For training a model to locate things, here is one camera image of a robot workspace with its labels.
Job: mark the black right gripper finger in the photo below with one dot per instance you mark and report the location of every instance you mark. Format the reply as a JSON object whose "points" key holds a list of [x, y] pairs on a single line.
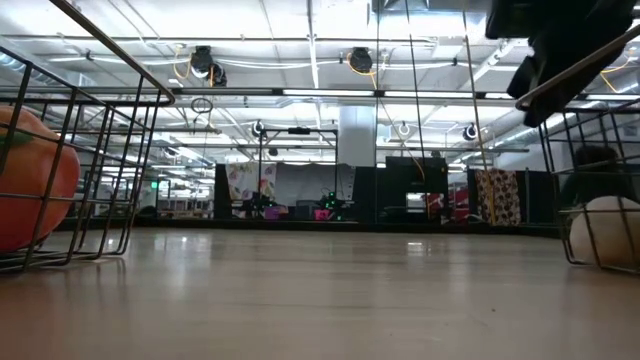
{"points": [[560, 62], [522, 80]]}

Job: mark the green bell pepper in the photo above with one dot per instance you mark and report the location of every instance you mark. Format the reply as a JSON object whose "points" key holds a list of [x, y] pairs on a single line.
{"points": [[595, 185]]}

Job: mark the white garlic bulb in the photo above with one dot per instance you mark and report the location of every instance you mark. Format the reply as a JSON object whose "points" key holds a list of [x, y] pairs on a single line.
{"points": [[610, 240]]}

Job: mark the orange tomato green stem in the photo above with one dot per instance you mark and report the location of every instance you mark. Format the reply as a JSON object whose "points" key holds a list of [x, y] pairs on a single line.
{"points": [[30, 170]]}

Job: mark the brown patterned cloth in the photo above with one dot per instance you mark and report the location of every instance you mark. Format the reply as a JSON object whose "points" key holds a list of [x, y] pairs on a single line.
{"points": [[500, 197]]}

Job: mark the red fabric items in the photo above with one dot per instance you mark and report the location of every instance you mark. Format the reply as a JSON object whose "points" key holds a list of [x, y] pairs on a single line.
{"points": [[457, 200]]}

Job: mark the black cabinet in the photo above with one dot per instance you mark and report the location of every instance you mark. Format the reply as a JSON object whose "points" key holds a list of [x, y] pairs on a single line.
{"points": [[415, 180]]}

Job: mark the grey fabric backdrop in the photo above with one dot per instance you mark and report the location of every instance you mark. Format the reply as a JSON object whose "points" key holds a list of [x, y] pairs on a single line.
{"points": [[310, 182]]}

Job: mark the pink box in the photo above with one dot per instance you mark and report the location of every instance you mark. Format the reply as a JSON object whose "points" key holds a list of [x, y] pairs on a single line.
{"points": [[322, 215]]}

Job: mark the purple box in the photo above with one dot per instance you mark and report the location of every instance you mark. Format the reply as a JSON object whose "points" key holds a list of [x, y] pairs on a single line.
{"points": [[274, 213]]}

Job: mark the floral white cloth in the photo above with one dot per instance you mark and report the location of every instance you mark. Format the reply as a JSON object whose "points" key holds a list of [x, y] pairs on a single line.
{"points": [[245, 180]]}

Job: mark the black overhead light bar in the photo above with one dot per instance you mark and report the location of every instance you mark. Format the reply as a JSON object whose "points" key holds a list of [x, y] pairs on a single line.
{"points": [[225, 92]]}

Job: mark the black rig frame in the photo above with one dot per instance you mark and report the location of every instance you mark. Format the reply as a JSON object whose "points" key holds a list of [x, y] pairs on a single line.
{"points": [[298, 131]]}

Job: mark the black table frame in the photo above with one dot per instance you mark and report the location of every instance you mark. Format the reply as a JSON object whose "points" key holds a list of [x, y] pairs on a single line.
{"points": [[300, 225]]}

